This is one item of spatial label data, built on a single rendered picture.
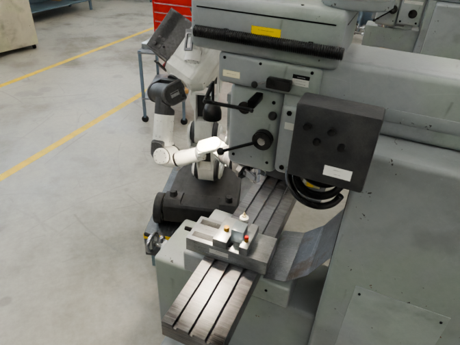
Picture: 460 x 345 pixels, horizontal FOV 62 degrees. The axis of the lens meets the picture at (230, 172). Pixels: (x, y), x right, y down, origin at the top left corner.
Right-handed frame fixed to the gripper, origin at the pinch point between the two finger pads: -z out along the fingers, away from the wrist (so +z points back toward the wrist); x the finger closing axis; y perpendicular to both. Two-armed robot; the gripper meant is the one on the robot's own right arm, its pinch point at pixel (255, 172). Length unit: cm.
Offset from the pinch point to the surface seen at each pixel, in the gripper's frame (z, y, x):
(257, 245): -13.2, 24.6, -8.9
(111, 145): 252, 126, 51
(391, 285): -62, 12, 3
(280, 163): -16.1, -15.4, -5.7
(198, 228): 9.6, 24.9, -21.0
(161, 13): 487, 62, 269
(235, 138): 0.9, -19.3, -11.4
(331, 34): -24, -60, -3
